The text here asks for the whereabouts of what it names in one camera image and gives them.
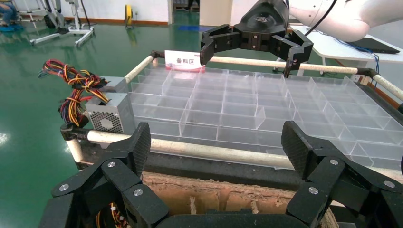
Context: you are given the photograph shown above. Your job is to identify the silver power supply with wires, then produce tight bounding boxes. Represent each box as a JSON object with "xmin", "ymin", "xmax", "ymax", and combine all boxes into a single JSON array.
[{"xmin": 58, "ymin": 92, "xmax": 136, "ymax": 149}]

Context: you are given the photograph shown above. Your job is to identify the brown cardboard divider box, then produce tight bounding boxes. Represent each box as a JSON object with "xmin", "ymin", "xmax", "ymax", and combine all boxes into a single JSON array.
[{"xmin": 138, "ymin": 171, "xmax": 339, "ymax": 228}]

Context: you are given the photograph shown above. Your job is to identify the white padded cart rail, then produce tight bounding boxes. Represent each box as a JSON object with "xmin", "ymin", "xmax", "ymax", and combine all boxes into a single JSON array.
[
  {"xmin": 86, "ymin": 130, "xmax": 403, "ymax": 183},
  {"xmin": 124, "ymin": 55, "xmax": 155, "ymax": 84},
  {"xmin": 204, "ymin": 56, "xmax": 360, "ymax": 75},
  {"xmin": 373, "ymin": 74, "xmax": 403, "ymax": 102}
]

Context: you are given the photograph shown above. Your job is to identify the cables inside cardboard box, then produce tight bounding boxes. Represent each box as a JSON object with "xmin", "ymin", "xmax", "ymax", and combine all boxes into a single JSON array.
[{"xmin": 95, "ymin": 202, "xmax": 128, "ymax": 228}]

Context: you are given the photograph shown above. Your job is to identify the clear acrylic divider tray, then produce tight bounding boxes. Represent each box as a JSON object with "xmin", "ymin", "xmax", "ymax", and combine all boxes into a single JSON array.
[{"xmin": 127, "ymin": 64, "xmax": 403, "ymax": 172}]

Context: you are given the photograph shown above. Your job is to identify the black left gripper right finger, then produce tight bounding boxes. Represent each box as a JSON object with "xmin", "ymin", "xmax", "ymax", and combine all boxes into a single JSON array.
[{"xmin": 281, "ymin": 120, "xmax": 403, "ymax": 228}]

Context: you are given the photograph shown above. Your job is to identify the multicoloured power supply cables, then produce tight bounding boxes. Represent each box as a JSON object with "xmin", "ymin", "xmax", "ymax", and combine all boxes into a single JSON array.
[{"xmin": 38, "ymin": 58, "xmax": 129, "ymax": 105}]

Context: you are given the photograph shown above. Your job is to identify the white red sign card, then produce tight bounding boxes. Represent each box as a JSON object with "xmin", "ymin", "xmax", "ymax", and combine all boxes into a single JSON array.
[{"xmin": 164, "ymin": 50, "xmax": 207, "ymax": 73}]

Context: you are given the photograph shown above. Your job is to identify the blue cable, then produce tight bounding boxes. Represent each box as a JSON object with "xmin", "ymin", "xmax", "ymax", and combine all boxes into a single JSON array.
[{"xmin": 338, "ymin": 39, "xmax": 380, "ymax": 81}]

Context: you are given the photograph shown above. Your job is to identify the white wheeled metal stand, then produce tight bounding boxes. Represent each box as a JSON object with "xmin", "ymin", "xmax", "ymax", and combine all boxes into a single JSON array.
[{"xmin": 29, "ymin": 0, "xmax": 95, "ymax": 47}]

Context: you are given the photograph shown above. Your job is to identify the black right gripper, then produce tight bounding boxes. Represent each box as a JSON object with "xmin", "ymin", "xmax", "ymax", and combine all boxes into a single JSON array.
[{"xmin": 200, "ymin": 0, "xmax": 314, "ymax": 79}]

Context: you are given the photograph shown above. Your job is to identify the black laptop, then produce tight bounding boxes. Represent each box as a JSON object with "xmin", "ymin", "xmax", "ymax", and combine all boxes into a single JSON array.
[{"xmin": 347, "ymin": 38, "xmax": 401, "ymax": 55}]

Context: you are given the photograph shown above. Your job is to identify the white office table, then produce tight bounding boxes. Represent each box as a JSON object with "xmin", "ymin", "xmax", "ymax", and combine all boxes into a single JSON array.
[{"xmin": 293, "ymin": 25, "xmax": 403, "ymax": 78}]

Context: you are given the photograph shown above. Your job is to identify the person in blue clothes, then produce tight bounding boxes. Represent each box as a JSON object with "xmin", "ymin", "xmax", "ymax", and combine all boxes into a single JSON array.
[{"xmin": 0, "ymin": 1, "xmax": 23, "ymax": 33}]

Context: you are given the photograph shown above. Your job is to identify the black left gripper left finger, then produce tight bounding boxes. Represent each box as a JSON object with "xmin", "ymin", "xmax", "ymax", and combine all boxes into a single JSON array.
[{"xmin": 51, "ymin": 122, "xmax": 171, "ymax": 228}]

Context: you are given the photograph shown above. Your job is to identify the white padded cart leg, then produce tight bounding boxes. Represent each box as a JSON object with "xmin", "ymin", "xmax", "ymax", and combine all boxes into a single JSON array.
[{"xmin": 65, "ymin": 138, "xmax": 86, "ymax": 172}]

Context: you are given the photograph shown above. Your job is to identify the black cart frame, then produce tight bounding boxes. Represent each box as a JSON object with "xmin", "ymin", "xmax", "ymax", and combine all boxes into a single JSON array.
[{"xmin": 59, "ymin": 124, "xmax": 403, "ymax": 192}]

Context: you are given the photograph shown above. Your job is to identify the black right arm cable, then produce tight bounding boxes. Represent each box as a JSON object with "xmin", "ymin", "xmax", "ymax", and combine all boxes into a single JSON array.
[{"xmin": 305, "ymin": 0, "xmax": 338, "ymax": 35}]

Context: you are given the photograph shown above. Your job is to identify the yellow round fan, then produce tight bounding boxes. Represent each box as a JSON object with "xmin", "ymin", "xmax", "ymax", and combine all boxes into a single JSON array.
[{"xmin": 125, "ymin": 3, "xmax": 134, "ymax": 28}]

